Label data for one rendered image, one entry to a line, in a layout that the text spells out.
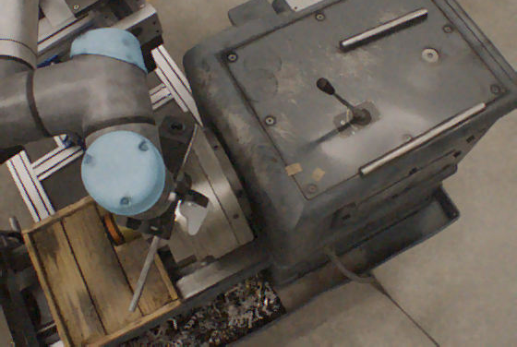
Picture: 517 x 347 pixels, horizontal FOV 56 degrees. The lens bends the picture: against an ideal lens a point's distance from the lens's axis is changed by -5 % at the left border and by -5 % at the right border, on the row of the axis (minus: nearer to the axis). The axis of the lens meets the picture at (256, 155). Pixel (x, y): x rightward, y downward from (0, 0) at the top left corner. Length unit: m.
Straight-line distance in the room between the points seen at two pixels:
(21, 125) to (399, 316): 1.84
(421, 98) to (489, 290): 1.41
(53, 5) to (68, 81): 0.96
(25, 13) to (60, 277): 0.84
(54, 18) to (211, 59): 0.56
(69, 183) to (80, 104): 1.67
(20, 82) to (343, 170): 0.58
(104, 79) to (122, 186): 0.11
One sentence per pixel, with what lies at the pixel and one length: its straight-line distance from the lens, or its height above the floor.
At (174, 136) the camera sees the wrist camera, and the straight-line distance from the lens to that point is 0.69.
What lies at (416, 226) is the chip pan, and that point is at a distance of 1.68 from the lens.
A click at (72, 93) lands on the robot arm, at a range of 0.53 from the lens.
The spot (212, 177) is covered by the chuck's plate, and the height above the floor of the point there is 1.23.
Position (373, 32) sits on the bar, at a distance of 1.05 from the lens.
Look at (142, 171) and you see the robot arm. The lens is 0.47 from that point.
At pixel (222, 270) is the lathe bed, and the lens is 1.27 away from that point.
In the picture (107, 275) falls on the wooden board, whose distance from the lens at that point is 1.31.
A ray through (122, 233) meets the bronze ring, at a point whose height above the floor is 1.11.
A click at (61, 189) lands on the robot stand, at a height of 0.21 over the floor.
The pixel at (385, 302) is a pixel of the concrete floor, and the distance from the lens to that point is 2.17.
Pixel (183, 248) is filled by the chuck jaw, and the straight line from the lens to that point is 1.05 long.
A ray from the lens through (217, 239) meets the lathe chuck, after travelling 1.00.
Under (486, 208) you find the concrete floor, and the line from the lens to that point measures 2.38.
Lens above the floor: 2.11
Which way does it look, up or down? 68 degrees down
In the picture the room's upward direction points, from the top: 6 degrees counter-clockwise
